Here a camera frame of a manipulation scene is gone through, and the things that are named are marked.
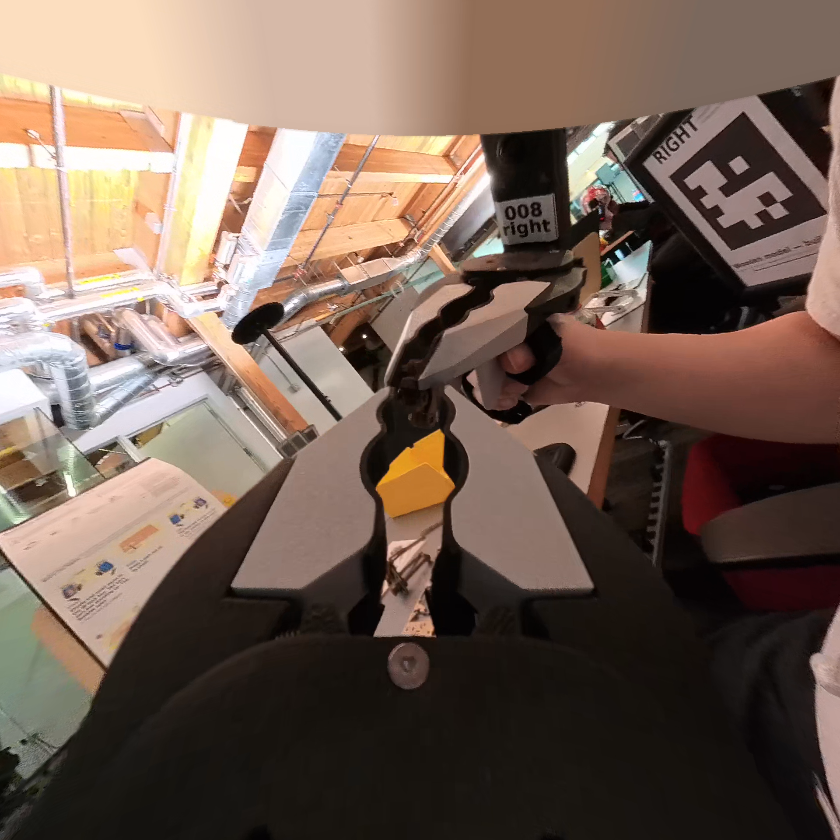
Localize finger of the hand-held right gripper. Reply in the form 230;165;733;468
384;276;500;391
415;279;560;392

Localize round silver ventilation duct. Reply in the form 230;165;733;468
0;266;221;431

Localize yellow plastic storage bin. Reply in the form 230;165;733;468
375;430;455;519

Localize black pole with round disc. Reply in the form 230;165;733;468
231;303;343;421

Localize black and white tag board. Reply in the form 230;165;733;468
607;95;831;293

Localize person's right forearm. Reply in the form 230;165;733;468
591;308;840;437

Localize printed instruction sheet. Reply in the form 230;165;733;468
0;457;231;667

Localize red office chair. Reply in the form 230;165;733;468
681;433;840;614

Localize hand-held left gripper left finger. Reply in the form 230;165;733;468
231;387;396;622

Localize black mesh pad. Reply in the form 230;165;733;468
533;442;578;475

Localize grey ceiling pipe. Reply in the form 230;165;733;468
49;85;76;290

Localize glass panel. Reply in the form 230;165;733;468
0;407;106;526

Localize person's dark trousers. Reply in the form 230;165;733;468
705;607;840;840

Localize white background desk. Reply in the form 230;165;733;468
587;239;656;332

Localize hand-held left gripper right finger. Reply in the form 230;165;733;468
430;387;595;636

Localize rectangular foil ventilation duct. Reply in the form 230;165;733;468
220;131;347;329

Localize person's right hand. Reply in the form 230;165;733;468
497;314;595;409

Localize flexible silver ventilation duct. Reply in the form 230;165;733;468
279;252;463;329

